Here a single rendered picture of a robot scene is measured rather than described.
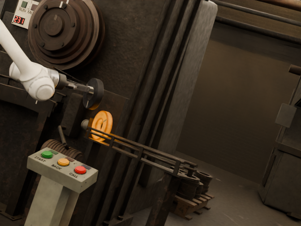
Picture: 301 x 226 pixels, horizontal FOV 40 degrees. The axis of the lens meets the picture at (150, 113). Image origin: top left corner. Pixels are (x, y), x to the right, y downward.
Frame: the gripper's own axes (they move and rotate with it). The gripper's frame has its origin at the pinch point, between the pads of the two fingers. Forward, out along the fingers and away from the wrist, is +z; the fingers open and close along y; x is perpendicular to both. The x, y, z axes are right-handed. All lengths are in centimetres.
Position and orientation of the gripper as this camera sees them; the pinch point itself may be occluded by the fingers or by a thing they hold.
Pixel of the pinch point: (93, 90)
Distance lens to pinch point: 207.7
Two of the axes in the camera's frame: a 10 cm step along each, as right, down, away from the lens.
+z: 7.9, 2.0, 5.7
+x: 3.0, -9.5, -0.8
